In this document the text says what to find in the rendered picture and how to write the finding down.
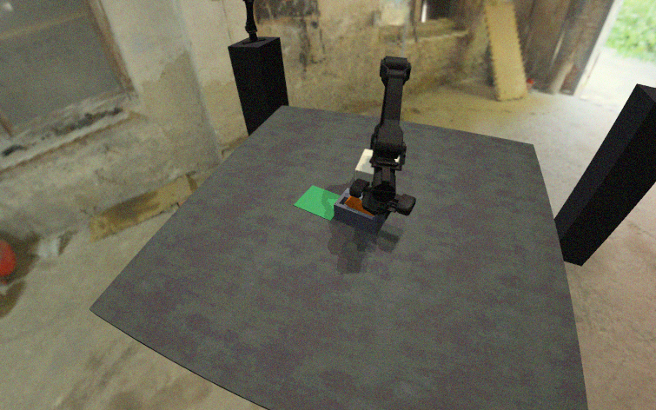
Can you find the orange l-shaped part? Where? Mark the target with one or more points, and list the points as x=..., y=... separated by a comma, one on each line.
x=355, y=203

